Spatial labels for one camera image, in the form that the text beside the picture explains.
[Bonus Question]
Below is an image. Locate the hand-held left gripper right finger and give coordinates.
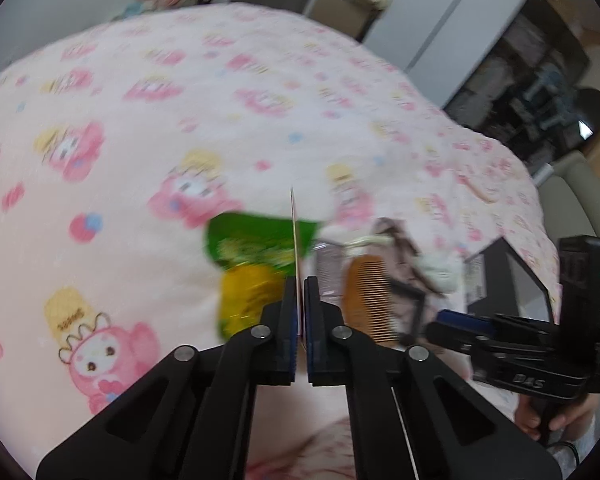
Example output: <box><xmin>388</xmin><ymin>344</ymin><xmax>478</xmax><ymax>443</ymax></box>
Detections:
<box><xmin>304</xmin><ymin>276</ymin><xmax>563</xmax><ymax>480</ymax></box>

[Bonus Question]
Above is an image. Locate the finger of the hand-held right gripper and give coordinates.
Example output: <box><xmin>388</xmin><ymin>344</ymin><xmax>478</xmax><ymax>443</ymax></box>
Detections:
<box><xmin>424</xmin><ymin>321</ymin><xmax>487</xmax><ymax>358</ymax></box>
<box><xmin>436</xmin><ymin>309</ymin><xmax>501</xmax><ymax>333</ymax></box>

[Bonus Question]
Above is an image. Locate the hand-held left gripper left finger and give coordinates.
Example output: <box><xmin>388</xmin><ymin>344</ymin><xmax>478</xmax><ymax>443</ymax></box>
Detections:
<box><xmin>36</xmin><ymin>276</ymin><xmax>299</xmax><ymax>480</ymax></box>

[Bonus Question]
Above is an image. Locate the black box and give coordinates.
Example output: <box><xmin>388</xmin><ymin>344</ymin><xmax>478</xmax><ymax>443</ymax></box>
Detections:
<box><xmin>464</xmin><ymin>236</ymin><xmax>563</xmax><ymax>321</ymax></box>

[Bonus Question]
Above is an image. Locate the brown wooden comb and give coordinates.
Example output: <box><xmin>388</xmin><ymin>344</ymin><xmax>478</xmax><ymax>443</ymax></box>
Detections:
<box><xmin>341</xmin><ymin>255</ymin><xmax>403</xmax><ymax>346</ymax></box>

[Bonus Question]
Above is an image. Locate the green yellow snack packet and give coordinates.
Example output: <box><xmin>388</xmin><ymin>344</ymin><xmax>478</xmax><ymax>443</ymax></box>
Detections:
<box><xmin>202</xmin><ymin>212</ymin><xmax>321</xmax><ymax>341</ymax></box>

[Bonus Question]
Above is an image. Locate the white printed card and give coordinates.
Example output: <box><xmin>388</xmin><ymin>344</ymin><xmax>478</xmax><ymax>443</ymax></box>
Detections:
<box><xmin>290</xmin><ymin>186</ymin><xmax>308</xmax><ymax>356</ymax></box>

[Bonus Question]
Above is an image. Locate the pinkish brown cloth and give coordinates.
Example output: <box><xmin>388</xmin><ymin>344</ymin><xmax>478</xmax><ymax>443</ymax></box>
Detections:
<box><xmin>370</xmin><ymin>217</ymin><xmax>443</xmax><ymax>296</ymax></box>

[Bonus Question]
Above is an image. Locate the person's right hand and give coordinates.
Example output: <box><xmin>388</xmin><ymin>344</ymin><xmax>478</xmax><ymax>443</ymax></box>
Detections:
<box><xmin>514</xmin><ymin>390</ymin><xmax>598</xmax><ymax>443</ymax></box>

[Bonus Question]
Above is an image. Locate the white plush toy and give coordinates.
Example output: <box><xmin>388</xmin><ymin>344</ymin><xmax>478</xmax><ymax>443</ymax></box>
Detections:
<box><xmin>420</xmin><ymin>255</ymin><xmax>463</xmax><ymax>293</ymax></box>

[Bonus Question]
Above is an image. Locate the grey padded headboard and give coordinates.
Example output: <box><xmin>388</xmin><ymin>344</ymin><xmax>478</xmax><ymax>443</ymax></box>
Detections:
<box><xmin>532</xmin><ymin>152</ymin><xmax>600</xmax><ymax>311</ymax></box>

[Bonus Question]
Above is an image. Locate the dark cluttered shelf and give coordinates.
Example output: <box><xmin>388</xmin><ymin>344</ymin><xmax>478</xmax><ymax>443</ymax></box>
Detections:
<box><xmin>442</xmin><ymin>0</ymin><xmax>591</xmax><ymax>156</ymax></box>

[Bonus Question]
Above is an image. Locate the pink printed blanket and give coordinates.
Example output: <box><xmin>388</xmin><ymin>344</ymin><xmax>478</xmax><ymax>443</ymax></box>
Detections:
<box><xmin>0</xmin><ymin>2</ymin><xmax>563</xmax><ymax>480</ymax></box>

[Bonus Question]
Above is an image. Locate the white wardrobe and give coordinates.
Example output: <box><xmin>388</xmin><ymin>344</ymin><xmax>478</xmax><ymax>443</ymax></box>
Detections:
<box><xmin>362</xmin><ymin>0</ymin><xmax>536</xmax><ymax>106</ymax></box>

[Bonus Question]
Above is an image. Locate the cardboard box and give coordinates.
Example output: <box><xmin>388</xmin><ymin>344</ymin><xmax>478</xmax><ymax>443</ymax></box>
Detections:
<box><xmin>302</xmin><ymin>0</ymin><xmax>386</xmax><ymax>41</ymax></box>

